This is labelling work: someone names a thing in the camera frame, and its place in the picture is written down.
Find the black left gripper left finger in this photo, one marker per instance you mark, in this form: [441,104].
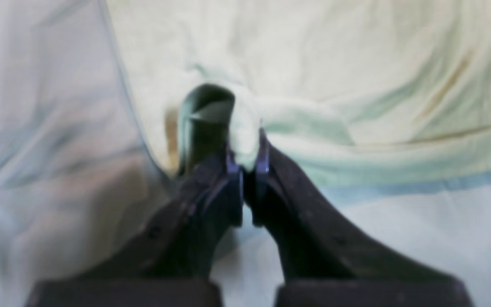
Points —
[168,262]

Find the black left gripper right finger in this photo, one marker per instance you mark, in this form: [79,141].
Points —
[326,259]

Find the light green T-shirt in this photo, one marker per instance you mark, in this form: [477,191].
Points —
[355,91]

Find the green table cloth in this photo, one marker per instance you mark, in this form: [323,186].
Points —
[77,178]

